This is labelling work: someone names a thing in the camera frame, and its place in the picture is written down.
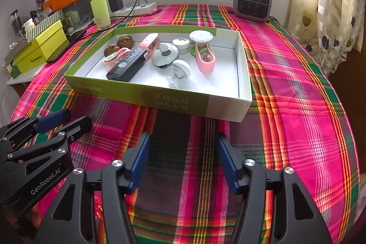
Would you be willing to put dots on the yellow green cardboard box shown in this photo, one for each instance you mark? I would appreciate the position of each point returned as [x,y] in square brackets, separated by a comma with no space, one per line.
[40,52]

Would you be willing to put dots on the black smartphone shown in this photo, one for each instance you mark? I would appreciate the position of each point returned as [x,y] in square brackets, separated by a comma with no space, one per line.
[75,36]

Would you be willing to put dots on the white side shelf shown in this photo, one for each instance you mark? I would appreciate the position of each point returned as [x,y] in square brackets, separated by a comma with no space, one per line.
[28,76]

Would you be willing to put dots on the black charger plug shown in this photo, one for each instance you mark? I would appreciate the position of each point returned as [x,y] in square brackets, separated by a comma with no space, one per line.
[115,2]

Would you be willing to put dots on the pink green plaid tablecloth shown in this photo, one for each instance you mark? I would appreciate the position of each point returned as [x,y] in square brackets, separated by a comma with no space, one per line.
[286,89]

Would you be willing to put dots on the pink clip grey insert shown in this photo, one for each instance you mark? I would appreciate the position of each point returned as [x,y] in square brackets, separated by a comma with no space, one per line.
[115,56]

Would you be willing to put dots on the black remote control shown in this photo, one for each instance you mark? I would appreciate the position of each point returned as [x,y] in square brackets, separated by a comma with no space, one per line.
[125,66]

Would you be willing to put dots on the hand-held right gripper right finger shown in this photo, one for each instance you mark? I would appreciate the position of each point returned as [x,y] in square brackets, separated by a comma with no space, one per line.
[227,164]

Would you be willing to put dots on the brown walnut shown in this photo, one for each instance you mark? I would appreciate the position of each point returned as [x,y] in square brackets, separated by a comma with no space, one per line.
[111,50]
[125,41]

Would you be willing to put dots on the pink clip clear window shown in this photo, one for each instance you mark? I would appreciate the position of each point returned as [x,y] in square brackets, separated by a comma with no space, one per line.
[206,64]

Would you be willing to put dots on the white grey suction knob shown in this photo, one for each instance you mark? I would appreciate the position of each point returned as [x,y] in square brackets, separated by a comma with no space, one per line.
[181,69]

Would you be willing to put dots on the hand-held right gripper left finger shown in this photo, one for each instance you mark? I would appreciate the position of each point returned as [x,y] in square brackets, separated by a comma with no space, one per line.
[140,164]

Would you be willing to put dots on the white round printed cap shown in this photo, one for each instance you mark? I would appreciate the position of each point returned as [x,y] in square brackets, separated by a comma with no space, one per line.
[180,44]

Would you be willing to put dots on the white blue power strip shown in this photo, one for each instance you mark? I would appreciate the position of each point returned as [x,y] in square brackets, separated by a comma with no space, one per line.
[143,7]

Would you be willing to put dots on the dark glass jar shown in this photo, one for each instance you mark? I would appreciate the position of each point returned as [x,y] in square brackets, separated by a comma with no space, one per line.
[15,24]

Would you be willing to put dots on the dark green box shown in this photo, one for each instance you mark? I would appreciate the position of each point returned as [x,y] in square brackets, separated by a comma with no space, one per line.
[15,72]

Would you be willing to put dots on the grey chevron patterned box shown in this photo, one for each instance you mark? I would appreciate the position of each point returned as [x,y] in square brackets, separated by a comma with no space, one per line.
[48,21]

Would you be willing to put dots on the white round black-spotted gadget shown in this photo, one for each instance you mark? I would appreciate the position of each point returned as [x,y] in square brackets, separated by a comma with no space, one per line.
[163,56]

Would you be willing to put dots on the light green plastic bottle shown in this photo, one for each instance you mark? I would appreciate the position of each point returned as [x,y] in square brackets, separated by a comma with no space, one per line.
[101,12]

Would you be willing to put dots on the grey small fan heater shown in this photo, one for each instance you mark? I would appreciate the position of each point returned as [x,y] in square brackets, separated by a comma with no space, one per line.
[251,1]

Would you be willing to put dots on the white knob green base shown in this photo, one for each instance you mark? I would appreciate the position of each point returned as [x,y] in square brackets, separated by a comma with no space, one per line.
[200,36]

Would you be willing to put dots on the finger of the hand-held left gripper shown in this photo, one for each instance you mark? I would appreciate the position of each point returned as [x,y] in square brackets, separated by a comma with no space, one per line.
[54,118]
[77,126]

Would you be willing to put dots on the heart patterned curtain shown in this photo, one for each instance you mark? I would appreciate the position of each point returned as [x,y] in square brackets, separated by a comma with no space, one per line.
[328,18]

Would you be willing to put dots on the green white cardboard box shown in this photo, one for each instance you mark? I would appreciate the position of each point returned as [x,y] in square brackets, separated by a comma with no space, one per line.
[171,104]

